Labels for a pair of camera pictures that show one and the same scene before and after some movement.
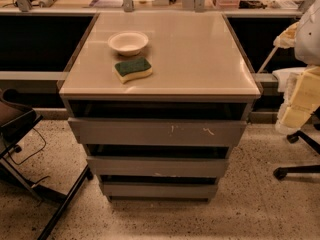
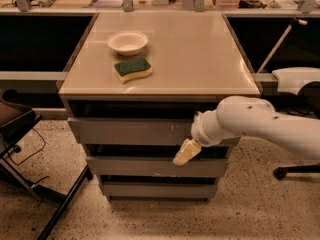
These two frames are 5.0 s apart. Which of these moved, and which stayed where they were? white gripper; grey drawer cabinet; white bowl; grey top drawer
Moved: white gripper
Stayed: grey top drawer; white bowl; grey drawer cabinet
